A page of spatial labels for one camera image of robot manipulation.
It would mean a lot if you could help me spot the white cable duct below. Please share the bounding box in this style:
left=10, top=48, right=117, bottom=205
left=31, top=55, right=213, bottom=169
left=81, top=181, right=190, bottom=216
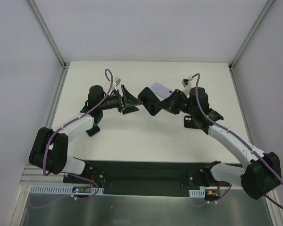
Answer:
left=189, top=189, right=206, bottom=198
left=30, top=185, right=104, bottom=195

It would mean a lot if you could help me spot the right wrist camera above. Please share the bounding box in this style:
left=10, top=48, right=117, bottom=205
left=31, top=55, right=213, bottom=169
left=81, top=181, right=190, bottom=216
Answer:
left=182, top=76, right=193, bottom=95

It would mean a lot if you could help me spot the black phone case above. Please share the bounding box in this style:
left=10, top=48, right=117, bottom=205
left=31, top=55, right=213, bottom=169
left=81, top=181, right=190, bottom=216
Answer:
left=183, top=115, right=201, bottom=129

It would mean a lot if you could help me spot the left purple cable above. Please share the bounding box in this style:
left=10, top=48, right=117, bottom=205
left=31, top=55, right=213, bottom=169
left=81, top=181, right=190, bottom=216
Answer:
left=28, top=68, right=115, bottom=209

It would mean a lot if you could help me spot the aluminium frame post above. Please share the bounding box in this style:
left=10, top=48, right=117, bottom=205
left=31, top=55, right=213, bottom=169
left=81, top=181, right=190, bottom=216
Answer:
left=229, top=0, right=276, bottom=72
left=26, top=0, right=67, bottom=69

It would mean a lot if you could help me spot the right white cable duct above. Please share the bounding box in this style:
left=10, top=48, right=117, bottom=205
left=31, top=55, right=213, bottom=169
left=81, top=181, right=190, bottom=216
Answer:
left=189, top=189, right=206, bottom=198

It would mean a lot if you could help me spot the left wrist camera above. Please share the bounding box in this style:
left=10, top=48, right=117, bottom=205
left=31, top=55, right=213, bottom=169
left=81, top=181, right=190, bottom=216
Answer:
left=113, top=77, right=121, bottom=87

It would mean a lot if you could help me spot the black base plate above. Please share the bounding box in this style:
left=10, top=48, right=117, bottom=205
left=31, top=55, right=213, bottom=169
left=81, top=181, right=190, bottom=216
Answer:
left=61, top=159, right=236, bottom=196

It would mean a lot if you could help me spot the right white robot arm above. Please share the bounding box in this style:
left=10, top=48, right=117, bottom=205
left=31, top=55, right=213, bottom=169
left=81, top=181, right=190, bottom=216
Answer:
left=157, top=88, right=281, bottom=199

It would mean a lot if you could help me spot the left aluminium frame post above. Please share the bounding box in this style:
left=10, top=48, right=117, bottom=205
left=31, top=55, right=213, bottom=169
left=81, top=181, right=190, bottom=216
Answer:
left=26, top=0, right=67, bottom=69

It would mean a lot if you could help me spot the right aluminium frame post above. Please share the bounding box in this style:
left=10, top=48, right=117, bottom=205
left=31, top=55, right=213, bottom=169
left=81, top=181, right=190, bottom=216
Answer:
left=229, top=0, right=276, bottom=72

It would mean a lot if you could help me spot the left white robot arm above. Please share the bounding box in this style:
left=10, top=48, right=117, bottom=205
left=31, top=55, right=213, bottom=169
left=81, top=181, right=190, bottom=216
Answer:
left=29, top=85, right=142, bottom=183

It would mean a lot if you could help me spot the lilac cased phone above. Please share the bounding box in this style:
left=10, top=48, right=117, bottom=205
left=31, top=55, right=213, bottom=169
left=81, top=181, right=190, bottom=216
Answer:
left=150, top=82, right=173, bottom=99

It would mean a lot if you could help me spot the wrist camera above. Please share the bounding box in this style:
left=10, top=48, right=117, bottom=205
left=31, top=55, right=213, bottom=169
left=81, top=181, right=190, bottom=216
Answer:
left=113, top=77, right=121, bottom=87
left=182, top=76, right=193, bottom=95

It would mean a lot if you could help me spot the aluminium front rail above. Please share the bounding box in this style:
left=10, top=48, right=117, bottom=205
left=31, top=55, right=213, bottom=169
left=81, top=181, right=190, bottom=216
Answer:
left=20, top=165, right=64, bottom=184

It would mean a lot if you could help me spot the left white cable duct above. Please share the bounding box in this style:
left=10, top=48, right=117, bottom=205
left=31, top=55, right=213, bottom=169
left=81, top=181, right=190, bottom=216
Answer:
left=30, top=185, right=104, bottom=195

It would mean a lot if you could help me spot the black cased phone with ring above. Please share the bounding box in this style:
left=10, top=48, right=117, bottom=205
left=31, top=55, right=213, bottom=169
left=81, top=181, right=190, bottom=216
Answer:
left=138, top=87, right=161, bottom=116

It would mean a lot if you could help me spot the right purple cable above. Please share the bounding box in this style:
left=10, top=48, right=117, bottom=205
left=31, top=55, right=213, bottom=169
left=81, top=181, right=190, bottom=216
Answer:
left=190, top=73, right=283, bottom=210

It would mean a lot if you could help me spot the purple cable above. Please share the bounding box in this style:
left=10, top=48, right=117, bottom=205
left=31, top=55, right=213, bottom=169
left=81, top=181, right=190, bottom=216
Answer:
left=28, top=68, right=115, bottom=209
left=190, top=73, right=283, bottom=210

